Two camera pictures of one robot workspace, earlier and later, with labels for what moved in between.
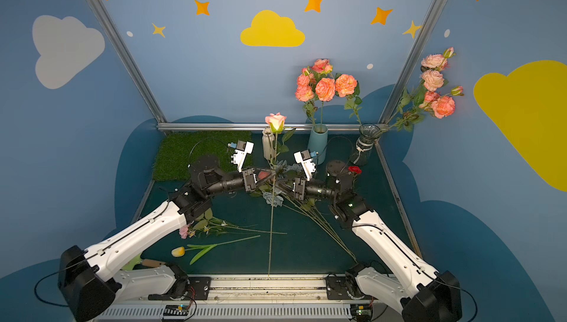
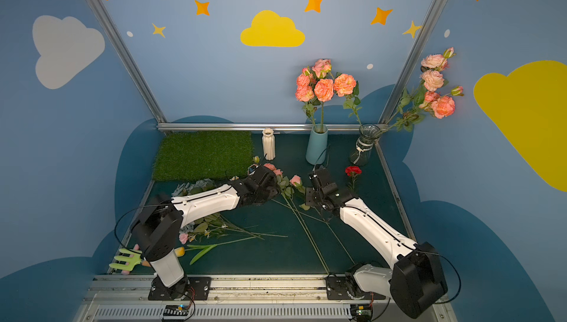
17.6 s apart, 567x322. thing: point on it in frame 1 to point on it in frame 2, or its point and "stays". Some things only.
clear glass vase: [368, 133] stays
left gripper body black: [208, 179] to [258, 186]
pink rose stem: [305, 92] stays
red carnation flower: [355, 168] stays
